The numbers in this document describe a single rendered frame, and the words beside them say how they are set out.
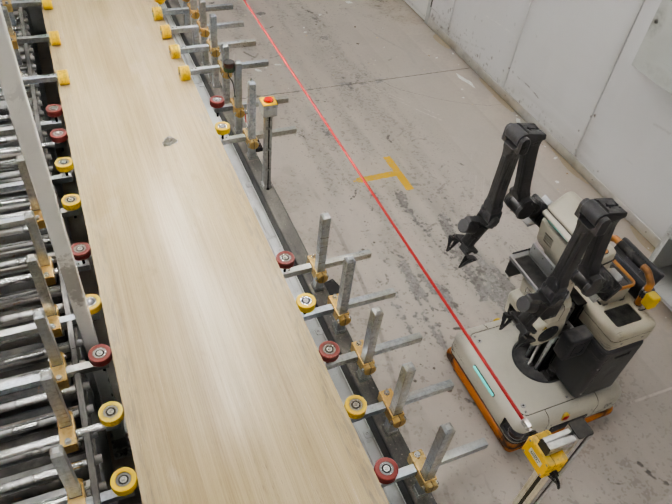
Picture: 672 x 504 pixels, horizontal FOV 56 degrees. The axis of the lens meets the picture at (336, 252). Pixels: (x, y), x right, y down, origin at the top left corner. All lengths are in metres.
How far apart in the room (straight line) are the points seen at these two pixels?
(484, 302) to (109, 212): 2.23
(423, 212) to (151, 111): 1.94
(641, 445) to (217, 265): 2.36
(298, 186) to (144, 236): 1.86
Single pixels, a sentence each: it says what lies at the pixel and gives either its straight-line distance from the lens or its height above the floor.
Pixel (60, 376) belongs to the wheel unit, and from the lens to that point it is 2.45.
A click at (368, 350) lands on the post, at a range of 2.40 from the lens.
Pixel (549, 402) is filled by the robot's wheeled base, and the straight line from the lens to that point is 3.29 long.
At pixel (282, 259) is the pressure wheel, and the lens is 2.68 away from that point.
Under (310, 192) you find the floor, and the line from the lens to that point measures 4.41.
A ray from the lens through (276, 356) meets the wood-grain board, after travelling 2.37.
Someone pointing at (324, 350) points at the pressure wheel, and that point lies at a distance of 2.39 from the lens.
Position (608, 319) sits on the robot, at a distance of 2.99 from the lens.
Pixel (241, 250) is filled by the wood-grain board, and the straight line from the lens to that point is 2.72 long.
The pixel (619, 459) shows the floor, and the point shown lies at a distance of 3.63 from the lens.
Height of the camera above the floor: 2.85
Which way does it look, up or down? 45 degrees down
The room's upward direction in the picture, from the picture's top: 8 degrees clockwise
